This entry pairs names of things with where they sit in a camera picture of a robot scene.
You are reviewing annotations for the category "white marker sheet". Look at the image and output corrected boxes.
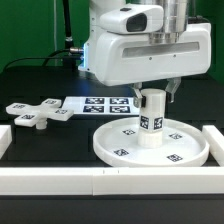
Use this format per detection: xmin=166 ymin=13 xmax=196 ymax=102
xmin=62 ymin=97 xmax=139 ymax=116

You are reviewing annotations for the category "white front fence rail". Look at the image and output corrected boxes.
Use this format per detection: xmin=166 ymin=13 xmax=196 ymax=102
xmin=0 ymin=167 xmax=224 ymax=196

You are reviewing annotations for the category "black cable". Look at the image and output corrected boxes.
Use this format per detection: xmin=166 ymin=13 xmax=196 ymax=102
xmin=2 ymin=46 xmax=85 ymax=72

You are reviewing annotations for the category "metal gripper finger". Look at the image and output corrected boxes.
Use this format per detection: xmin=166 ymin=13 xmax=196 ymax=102
xmin=131 ymin=83 xmax=146 ymax=108
xmin=165 ymin=77 xmax=181 ymax=103

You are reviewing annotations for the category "white right fence block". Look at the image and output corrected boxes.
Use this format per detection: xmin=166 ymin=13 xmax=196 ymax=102
xmin=202 ymin=125 xmax=224 ymax=167

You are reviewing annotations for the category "white fence block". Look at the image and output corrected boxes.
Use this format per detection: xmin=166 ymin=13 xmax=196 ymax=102
xmin=202 ymin=125 xmax=224 ymax=167
xmin=0 ymin=125 xmax=12 ymax=159

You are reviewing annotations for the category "white round table top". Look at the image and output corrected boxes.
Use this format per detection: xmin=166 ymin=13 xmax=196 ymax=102
xmin=93 ymin=117 xmax=209 ymax=167

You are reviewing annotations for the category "white left fence block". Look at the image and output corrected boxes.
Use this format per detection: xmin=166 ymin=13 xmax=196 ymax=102
xmin=0 ymin=125 xmax=12 ymax=159

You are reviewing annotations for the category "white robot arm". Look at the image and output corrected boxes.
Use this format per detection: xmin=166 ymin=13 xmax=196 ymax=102
xmin=79 ymin=0 xmax=211 ymax=107

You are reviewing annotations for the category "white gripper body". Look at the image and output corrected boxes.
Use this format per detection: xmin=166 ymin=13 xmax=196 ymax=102
xmin=90 ymin=23 xmax=211 ymax=86

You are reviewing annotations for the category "white cross-shaped table base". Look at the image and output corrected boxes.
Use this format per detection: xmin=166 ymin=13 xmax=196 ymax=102
xmin=6 ymin=98 xmax=74 ymax=130

